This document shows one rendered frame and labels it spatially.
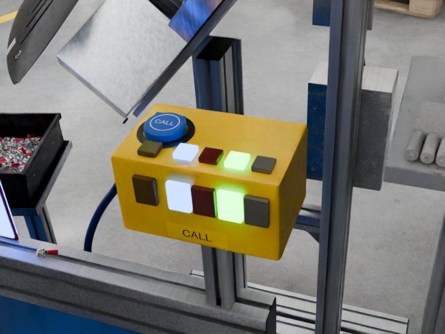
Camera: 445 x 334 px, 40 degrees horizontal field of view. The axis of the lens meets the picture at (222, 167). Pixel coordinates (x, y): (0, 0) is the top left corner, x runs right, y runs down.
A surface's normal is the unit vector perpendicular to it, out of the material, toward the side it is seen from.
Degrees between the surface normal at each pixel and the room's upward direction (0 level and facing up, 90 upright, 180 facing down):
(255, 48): 0
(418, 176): 90
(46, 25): 46
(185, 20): 100
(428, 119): 0
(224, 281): 90
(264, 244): 90
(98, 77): 55
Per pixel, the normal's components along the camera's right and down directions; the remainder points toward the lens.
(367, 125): -0.34, 0.57
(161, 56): 0.18, 0.00
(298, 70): -0.06, -0.80
